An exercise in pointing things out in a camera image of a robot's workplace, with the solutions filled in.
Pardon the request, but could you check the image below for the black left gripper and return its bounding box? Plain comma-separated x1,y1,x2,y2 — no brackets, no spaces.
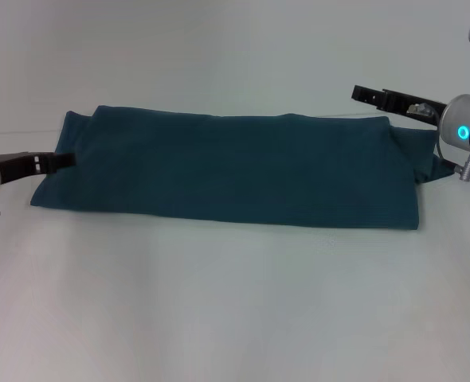
0,150,77,187

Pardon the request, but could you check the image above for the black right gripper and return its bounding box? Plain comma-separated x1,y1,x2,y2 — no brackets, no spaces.
351,84,448,121

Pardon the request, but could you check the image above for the teal FREE print t-shirt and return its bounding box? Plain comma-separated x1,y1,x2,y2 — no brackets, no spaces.
29,104,454,232

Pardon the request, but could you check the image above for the right arm cable with plug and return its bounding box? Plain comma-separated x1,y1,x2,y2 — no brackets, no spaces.
406,102,470,183

